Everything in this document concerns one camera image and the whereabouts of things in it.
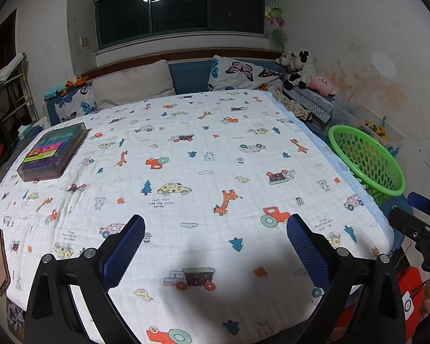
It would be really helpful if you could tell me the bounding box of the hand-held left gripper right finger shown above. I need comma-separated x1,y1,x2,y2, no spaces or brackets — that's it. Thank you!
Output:
286,213,407,344

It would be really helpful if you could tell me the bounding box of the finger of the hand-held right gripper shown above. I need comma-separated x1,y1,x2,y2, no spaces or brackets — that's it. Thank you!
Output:
388,205,430,247
407,191,430,223

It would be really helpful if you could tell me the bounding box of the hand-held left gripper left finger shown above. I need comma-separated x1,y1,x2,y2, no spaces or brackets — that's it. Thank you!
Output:
23,214,146,344

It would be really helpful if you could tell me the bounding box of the green perforated plastic basket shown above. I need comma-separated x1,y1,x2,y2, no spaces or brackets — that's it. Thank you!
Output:
328,125,406,205

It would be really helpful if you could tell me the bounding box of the printed blanket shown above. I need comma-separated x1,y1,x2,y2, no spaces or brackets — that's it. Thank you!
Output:
0,89,395,344

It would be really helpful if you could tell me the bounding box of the clear plastic storage box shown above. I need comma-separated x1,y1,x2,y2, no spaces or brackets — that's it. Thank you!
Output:
331,105,405,158

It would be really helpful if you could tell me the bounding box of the clear case of colour markers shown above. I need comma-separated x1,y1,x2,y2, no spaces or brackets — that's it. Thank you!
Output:
16,122,88,183

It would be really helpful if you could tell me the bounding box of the floral cloth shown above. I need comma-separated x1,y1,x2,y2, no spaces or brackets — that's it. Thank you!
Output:
5,299,26,343

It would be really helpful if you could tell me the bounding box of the beige patterned garment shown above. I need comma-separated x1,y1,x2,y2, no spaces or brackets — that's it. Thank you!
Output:
276,88,312,120

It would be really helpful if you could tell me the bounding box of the folded blue white cloth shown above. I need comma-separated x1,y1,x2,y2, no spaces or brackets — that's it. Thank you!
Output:
283,88,334,122

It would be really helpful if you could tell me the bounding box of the butterfly print pillow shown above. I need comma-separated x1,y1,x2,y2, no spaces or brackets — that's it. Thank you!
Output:
210,55,284,92
55,82,97,122

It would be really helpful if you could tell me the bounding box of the pink plush toy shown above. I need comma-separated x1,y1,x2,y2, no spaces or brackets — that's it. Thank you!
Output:
310,75,337,97

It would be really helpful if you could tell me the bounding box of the beige pillow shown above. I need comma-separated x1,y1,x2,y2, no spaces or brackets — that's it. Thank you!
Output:
91,60,174,110

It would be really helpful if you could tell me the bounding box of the teal green plush toy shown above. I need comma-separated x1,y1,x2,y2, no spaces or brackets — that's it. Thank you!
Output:
45,86,69,99

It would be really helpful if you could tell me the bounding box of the black white cow plush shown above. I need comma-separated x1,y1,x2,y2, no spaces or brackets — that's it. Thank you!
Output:
285,51,318,90

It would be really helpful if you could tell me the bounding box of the wooden headboard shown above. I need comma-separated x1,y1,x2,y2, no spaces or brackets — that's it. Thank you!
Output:
81,48,284,79

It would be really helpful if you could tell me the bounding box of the grey white plush toy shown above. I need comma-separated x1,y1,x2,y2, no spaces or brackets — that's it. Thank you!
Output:
275,52,296,76

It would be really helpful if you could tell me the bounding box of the folding metal rack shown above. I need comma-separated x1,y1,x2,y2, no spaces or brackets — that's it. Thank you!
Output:
0,53,40,122

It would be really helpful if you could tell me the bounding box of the dark window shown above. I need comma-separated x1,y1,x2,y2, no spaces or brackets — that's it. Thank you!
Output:
95,0,266,51

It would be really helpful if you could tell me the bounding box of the colourful wall hanging toy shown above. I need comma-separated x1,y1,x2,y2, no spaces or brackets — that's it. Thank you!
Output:
265,3,285,49

